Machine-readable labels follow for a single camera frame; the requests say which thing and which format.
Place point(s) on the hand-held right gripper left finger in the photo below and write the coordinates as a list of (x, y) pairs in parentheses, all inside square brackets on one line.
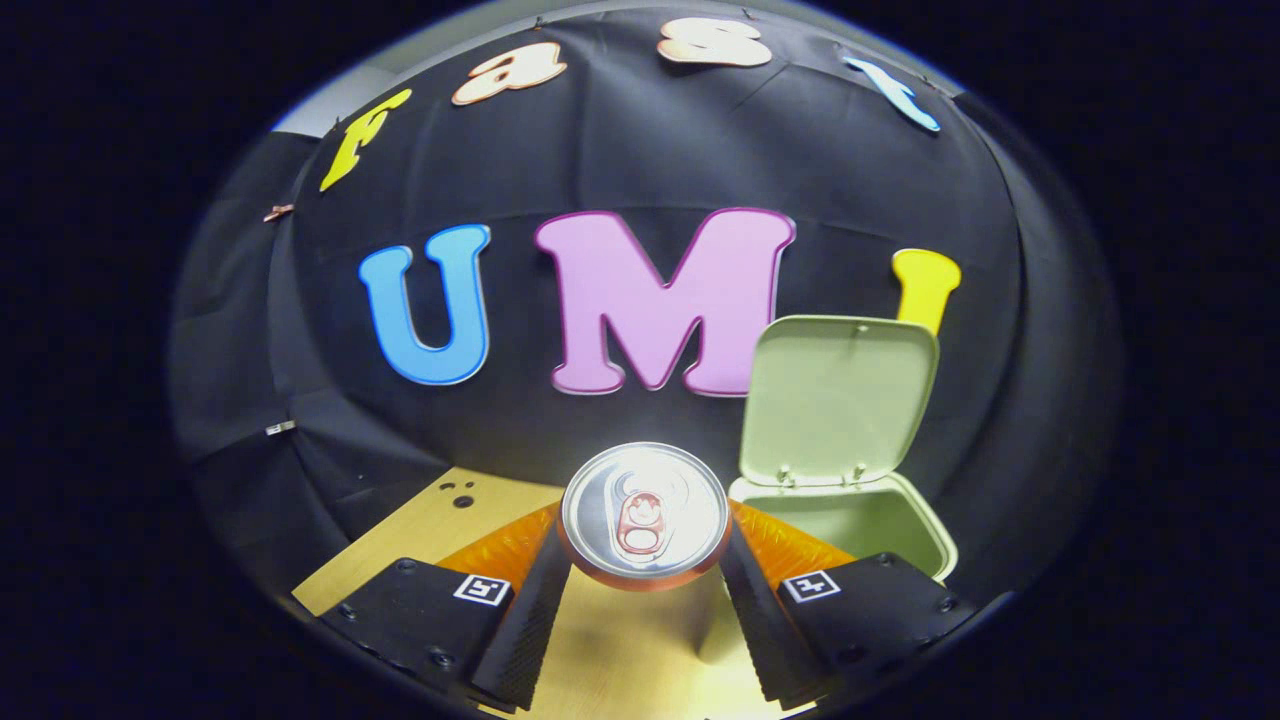
[(530, 630)]

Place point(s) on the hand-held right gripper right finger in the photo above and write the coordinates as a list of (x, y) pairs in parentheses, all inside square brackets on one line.
[(760, 630)]

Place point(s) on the red pop can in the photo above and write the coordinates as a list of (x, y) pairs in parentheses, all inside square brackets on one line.
[(640, 515)]

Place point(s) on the pale green desktop garbage bin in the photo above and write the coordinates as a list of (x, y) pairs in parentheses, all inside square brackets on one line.
[(840, 400)]

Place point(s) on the wooden desktop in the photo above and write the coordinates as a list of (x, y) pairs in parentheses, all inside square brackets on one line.
[(430, 520)]

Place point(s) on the silver metal clip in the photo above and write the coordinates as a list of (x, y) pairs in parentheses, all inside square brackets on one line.
[(280, 428)]

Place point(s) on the copper metal clip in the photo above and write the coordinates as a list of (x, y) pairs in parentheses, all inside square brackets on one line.
[(278, 212)]

